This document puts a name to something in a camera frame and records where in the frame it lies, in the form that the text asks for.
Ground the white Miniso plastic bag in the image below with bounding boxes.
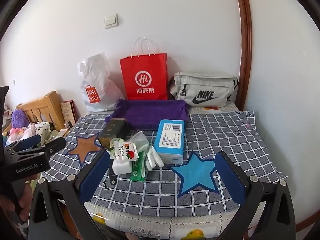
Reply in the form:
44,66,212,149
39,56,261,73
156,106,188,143
77,53,124,112

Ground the grey Nike waist bag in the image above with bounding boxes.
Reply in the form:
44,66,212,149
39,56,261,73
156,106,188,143
169,72,238,107

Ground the brown felt star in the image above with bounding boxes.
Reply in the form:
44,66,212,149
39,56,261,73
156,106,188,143
66,134,102,167

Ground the clear green plastic bag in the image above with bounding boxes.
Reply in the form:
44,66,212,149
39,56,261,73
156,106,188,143
129,131,150,153

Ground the red Haidilao paper bag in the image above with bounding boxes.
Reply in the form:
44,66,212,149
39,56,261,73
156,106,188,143
120,52,168,100

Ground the green wet wipe packet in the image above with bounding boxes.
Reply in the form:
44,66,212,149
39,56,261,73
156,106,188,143
130,150,147,182

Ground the grey checkered cloth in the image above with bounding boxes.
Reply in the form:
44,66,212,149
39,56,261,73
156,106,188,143
42,111,284,217

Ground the person's left hand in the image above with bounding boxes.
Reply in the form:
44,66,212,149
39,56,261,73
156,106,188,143
1,174,37,222

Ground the small red white tissue pack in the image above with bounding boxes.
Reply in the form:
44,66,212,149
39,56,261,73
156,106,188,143
114,141,138,163

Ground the purple plush toy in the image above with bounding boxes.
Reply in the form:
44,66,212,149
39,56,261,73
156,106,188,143
12,109,30,128

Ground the white spotted plush toy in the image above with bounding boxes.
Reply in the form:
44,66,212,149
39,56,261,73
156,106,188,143
35,122,52,145

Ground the brown framed picture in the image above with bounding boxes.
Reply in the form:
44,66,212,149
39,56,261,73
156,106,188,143
60,100,77,128

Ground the purple towel tray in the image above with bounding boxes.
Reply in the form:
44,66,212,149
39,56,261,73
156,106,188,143
105,99,190,131

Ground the white sponge block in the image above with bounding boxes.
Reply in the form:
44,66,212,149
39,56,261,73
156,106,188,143
112,160,132,175

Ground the white glove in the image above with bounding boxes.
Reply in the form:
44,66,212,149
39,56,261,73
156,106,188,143
145,146,164,171

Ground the blue felt star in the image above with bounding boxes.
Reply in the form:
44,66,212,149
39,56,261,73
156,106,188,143
168,151,219,198

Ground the wall light switch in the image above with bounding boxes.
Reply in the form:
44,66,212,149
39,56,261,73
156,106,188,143
104,14,119,29

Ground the dark green tea box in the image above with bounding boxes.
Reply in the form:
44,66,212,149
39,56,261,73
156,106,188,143
98,118,129,150

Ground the brown wooden door frame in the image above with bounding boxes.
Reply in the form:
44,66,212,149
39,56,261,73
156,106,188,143
235,0,253,111

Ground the blue tissue pack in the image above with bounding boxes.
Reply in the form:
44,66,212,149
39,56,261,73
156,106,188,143
153,119,185,165

